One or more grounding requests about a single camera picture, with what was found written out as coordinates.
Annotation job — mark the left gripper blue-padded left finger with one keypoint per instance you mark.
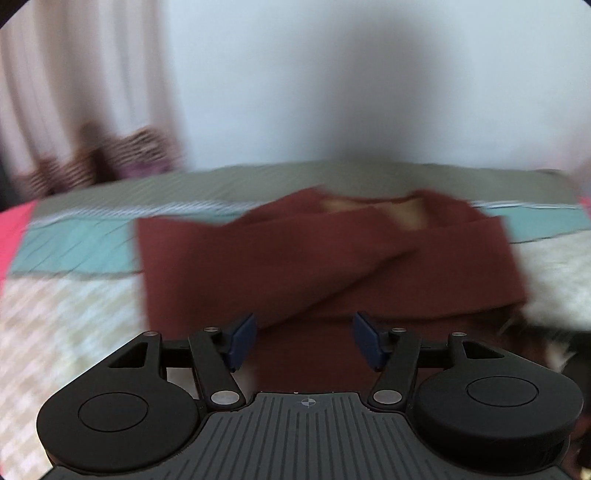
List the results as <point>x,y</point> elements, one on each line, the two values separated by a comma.
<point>217,353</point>

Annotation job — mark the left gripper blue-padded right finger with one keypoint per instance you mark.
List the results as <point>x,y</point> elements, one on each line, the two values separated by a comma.
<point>394,354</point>

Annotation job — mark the maroon long-sleeve sweater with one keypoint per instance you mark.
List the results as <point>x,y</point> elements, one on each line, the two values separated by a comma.
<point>303,265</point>

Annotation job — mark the patterned quilt bedspread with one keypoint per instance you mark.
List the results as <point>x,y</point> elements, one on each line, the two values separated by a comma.
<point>73,291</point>

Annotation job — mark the pink red cloth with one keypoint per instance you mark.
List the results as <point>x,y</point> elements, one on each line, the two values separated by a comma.
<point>14,224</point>

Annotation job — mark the pink lace-trimmed curtain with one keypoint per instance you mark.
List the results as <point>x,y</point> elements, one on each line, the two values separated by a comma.
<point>85,96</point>

